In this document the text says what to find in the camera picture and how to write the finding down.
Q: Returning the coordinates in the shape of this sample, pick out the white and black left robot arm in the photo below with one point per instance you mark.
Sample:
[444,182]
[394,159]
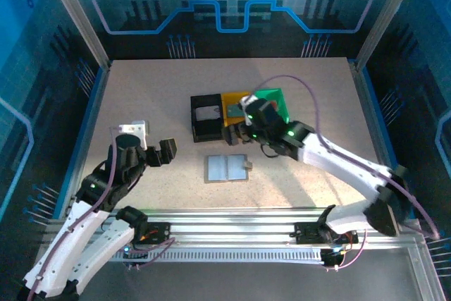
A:
[63,244]

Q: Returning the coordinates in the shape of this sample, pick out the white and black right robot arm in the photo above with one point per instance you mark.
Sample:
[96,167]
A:
[345,163]

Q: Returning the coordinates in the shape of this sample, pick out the teal card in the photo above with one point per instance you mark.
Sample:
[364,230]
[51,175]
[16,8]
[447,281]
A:
[234,110]

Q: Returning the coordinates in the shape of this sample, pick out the card with red dot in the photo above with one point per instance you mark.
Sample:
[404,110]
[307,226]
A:
[273,104]

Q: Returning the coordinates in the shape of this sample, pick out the white card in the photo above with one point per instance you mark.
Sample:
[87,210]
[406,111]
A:
[208,113]

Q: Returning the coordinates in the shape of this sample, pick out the black plastic bin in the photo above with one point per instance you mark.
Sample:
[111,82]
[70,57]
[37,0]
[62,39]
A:
[208,133]

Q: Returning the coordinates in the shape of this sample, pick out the green plastic bin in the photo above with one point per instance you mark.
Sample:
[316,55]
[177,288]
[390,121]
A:
[278,94]

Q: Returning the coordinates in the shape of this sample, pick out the yellow plastic bin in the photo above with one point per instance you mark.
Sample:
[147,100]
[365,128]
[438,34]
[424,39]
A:
[230,98]

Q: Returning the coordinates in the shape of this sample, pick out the black connector box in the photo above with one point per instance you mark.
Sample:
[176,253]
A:
[333,258]
[137,258]

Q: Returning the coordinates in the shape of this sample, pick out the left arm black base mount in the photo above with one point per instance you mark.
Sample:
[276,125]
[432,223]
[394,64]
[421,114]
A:
[158,233]

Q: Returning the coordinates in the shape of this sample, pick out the aluminium mounting rail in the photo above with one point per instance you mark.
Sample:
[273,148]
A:
[229,220]

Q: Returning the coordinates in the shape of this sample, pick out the aluminium side rail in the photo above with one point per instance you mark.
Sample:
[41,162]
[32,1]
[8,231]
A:
[373,121]

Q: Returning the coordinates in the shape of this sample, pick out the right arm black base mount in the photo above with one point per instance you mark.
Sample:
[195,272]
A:
[306,233]

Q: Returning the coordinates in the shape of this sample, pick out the aluminium frame post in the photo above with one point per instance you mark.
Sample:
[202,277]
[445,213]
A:
[75,15]
[387,15]

